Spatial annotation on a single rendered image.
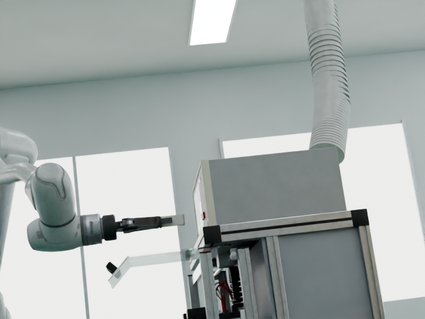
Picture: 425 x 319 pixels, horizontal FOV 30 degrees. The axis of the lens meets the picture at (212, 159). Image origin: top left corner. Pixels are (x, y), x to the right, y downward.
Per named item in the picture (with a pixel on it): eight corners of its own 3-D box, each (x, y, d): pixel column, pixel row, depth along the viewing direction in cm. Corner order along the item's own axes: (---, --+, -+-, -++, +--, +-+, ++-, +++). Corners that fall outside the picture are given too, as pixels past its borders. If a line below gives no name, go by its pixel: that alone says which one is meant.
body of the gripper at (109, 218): (104, 243, 232) (136, 239, 233) (102, 239, 224) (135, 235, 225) (102, 218, 234) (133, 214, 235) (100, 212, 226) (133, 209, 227)
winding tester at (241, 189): (209, 231, 216) (200, 159, 221) (199, 251, 259) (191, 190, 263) (348, 216, 221) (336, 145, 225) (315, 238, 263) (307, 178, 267)
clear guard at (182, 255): (107, 281, 202) (105, 258, 203) (111, 288, 225) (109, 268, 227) (234, 266, 205) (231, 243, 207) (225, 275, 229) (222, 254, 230)
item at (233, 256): (232, 259, 207) (230, 248, 208) (213, 280, 267) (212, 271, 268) (238, 259, 207) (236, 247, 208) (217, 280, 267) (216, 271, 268)
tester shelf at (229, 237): (204, 243, 205) (202, 226, 206) (190, 271, 270) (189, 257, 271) (369, 225, 209) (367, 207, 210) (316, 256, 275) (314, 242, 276)
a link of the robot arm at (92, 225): (83, 243, 223) (104, 242, 224) (80, 212, 225) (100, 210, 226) (85, 248, 232) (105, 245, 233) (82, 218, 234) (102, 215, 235)
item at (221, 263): (219, 266, 223) (217, 252, 224) (217, 269, 229) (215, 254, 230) (234, 264, 224) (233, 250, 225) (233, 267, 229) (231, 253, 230)
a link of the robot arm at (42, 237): (85, 256, 228) (79, 224, 219) (30, 262, 226) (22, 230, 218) (83, 230, 236) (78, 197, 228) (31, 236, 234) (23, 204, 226)
